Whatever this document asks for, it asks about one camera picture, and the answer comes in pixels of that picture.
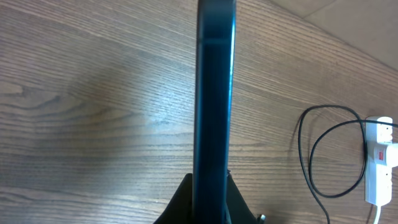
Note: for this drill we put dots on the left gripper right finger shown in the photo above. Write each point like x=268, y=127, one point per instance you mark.
x=237, y=211

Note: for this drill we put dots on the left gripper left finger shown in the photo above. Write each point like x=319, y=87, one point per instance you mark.
x=179, y=209

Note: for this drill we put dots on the Galaxy smartphone blue screen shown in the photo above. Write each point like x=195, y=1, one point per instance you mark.
x=214, y=75

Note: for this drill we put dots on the white charger plug adapter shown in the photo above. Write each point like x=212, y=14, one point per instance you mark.
x=386, y=154

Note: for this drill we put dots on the white power strip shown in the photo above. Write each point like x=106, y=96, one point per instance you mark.
x=378, y=177

